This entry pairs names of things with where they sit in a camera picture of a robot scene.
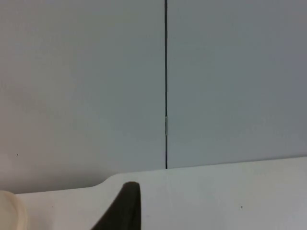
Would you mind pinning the cream box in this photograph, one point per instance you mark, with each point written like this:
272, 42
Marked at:
10, 210

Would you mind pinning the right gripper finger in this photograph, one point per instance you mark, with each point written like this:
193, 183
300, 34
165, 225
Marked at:
124, 210

